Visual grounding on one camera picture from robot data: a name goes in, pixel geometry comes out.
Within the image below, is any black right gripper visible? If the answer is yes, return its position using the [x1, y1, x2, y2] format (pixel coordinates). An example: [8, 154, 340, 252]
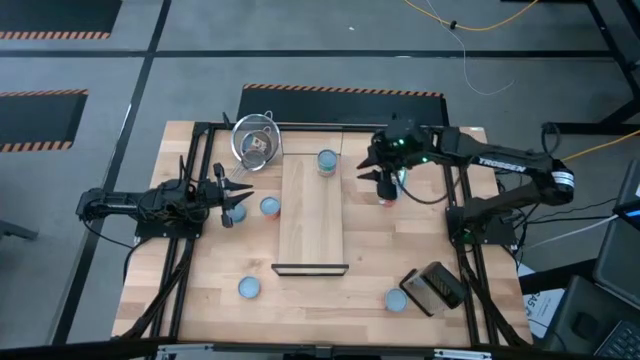
[355, 114, 439, 202]

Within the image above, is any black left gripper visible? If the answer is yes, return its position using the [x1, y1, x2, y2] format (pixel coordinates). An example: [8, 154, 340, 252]
[197, 162, 255, 230]

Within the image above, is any mixed vegetables can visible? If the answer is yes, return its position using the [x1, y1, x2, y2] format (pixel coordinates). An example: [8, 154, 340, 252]
[392, 168, 409, 199]

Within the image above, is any diced tomatoes can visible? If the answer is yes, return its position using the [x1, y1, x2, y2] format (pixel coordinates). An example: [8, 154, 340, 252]
[259, 195, 282, 221]

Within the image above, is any plain tin can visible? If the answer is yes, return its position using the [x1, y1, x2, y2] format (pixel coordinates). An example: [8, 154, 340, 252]
[237, 275, 262, 301]

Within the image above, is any mandarin oranges can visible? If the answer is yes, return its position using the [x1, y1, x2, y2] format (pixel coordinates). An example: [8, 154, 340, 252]
[384, 288, 409, 314]

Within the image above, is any small metal mesh strainer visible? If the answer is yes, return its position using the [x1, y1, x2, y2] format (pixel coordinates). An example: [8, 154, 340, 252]
[230, 147, 272, 182]

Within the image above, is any chicken soup can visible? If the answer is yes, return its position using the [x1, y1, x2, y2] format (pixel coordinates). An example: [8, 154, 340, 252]
[316, 148, 340, 179]

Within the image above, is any large metal mesh strainer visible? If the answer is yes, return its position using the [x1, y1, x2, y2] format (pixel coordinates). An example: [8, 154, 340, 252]
[229, 108, 284, 174]

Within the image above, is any black hazard-striped floor mat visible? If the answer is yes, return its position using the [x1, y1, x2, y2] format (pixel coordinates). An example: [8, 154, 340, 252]
[0, 0, 124, 40]
[0, 88, 90, 154]
[235, 83, 450, 127]

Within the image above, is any black desk foot bar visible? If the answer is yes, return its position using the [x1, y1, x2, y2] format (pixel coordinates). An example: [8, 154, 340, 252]
[518, 258, 599, 295]

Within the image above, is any white printed paper sheet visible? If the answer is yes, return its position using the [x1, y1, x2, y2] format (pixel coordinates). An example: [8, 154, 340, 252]
[517, 262, 566, 341]

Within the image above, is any grey furniture foot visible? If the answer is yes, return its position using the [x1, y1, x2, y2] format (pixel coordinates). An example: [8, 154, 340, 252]
[0, 218, 40, 242]

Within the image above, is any black equipment case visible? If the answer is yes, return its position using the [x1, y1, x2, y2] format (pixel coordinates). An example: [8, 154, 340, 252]
[542, 274, 640, 360]

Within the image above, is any dark device with blue screen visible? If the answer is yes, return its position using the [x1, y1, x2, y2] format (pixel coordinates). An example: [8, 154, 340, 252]
[613, 158, 640, 232]

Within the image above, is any grey laptop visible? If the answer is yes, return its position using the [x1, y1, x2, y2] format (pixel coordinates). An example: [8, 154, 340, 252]
[592, 214, 640, 311]

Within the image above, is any black keyboard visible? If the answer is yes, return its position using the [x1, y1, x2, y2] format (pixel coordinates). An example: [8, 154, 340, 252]
[593, 319, 640, 360]

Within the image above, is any black aluminium table frame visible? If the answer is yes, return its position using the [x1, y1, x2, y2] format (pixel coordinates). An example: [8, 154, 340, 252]
[112, 119, 534, 360]

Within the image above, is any wooden shelf with black frame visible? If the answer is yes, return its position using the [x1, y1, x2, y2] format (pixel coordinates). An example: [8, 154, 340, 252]
[271, 153, 350, 278]

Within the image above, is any thin white floor cable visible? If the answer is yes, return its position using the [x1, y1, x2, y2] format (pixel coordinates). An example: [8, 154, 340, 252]
[423, 0, 517, 97]

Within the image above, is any yellow floor cable with connector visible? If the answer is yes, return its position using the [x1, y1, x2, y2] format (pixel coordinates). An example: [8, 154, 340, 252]
[403, 0, 540, 32]

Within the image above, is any thick white cable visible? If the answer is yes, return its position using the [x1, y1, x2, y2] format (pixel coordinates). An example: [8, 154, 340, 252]
[524, 213, 621, 250]

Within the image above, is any black desk leg frame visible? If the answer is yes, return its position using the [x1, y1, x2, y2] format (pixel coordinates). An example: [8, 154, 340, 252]
[542, 0, 640, 136]

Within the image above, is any yellow extension cable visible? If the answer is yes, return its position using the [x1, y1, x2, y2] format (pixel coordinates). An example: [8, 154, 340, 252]
[562, 128, 640, 164]

